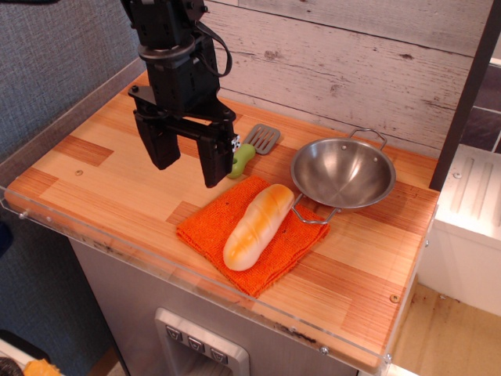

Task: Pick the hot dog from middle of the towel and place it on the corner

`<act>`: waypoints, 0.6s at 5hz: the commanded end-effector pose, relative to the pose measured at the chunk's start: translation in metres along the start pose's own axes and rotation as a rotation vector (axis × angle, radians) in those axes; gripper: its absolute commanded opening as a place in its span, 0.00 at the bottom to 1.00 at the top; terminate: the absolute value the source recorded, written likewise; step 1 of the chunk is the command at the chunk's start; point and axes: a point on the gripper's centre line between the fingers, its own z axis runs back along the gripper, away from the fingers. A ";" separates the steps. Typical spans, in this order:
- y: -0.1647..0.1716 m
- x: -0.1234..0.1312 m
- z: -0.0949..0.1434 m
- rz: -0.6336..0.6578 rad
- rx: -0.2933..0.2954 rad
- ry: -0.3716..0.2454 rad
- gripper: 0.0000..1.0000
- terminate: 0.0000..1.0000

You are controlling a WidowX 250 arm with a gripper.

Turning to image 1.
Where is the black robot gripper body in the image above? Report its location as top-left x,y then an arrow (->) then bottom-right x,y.
129,37 -> 235,139

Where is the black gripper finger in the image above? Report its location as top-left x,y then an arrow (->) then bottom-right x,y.
135,110 -> 181,170
196,122 -> 235,188

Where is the toy hot dog bun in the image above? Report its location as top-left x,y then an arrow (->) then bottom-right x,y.
223,184 -> 294,271

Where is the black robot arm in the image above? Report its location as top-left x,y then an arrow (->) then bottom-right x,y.
122,1 -> 239,188

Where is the orange knitted cloth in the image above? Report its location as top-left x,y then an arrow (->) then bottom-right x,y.
177,176 -> 330,298

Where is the clear acrylic table guard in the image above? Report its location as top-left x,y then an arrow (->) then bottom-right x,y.
5,181 -> 438,374

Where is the silver dispenser panel with buttons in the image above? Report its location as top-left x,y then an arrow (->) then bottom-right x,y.
154,308 -> 251,375

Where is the orange object bottom left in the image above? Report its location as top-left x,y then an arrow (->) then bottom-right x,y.
23,359 -> 62,376

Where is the white ridged side counter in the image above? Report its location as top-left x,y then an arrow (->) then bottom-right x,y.
416,58 -> 501,318

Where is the green handled grey spatula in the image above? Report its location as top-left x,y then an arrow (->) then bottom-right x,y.
227,124 -> 281,179

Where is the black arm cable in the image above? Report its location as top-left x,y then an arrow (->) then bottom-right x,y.
194,21 -> 233,78

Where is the steel bowl with handles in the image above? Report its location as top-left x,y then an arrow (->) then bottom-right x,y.
290,128 -> 396,225

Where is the dark grey right post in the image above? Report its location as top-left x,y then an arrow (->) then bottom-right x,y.
429,0 -> 500,191

